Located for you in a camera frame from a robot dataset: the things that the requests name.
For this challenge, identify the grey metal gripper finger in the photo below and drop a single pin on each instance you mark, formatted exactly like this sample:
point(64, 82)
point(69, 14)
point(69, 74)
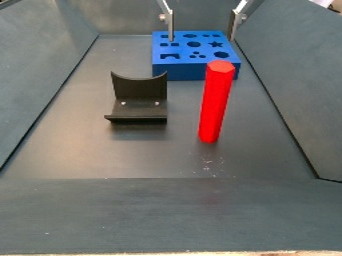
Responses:
point(166, 16)
point(239, 15)

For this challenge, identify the red hexagonal peg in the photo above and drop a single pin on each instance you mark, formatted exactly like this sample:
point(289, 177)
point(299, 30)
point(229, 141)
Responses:
point(220, 74)

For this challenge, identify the blue foam shape board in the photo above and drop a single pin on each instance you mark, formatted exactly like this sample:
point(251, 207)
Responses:
point(184, 57)

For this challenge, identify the black curved holder stand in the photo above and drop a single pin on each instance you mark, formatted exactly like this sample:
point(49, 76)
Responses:
point(141, 99)

